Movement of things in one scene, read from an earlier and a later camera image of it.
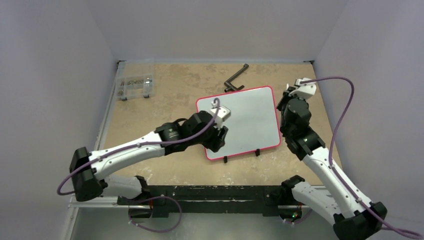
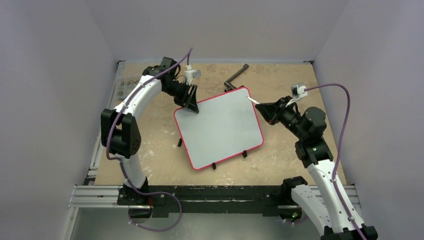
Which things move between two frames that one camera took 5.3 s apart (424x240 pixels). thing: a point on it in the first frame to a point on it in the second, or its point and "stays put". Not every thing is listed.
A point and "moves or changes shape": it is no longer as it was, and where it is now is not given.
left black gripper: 218,139 to 191,103
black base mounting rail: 161,201 stays put
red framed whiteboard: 252,124 moves or changes shape
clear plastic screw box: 135,87 stays put
